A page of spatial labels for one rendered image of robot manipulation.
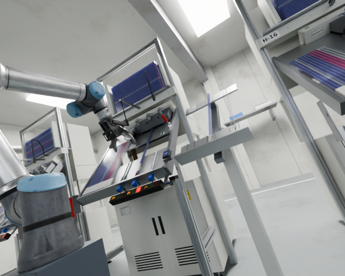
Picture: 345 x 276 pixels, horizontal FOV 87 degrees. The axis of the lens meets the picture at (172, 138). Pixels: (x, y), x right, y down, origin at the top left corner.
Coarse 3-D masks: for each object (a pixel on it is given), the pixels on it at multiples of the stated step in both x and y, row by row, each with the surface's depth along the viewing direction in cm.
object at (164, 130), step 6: (168, 120) 143; (156, 126) 146; (162, 126) 140; (144, 132) 151; (150, 132) 144; (156, 132) 138; (162, 132) 132; (168, 132) 127; (120, 138) 171; (138, 138) 148; (144, 138) 141; (156, 138) 131; (162, 138) 136; (132, 144) 145; (138, 144) 138; (144, 144) 143
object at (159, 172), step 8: (160, 168) 95; (136, 176) 100; (144, 176) 99; (160, 176) 98; (120, 184) 105; (128, 184) 104; (144, 184) 103; (96, 192) 112; (104, 192) 111; (112, 192) 110; (80, 200) 118; (88, 200) 117; (96, 200) 116
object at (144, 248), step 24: (168, 192) 127; (192, 192) 120; (216, 192) 159; (120, 216) 141; (144, 216) 133; (168, 216) 125; (144, 240) 131; (168, 240) 124; (216, 240) 116; (144, 264) 129; (168, 264) 122; (192, 264) 116; (216, 264) 110
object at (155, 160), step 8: (160, 152) 111; (136, 160) 119; (144, 160) 114; (152, 160) 109; (160, 160) 104; (120, 168) 123; (128, 168) 117; (136, 168) 112; (144, 168) 107; (152, 168) 102; (120, 176) 114; (128, 176) 109; (112, 184) 112
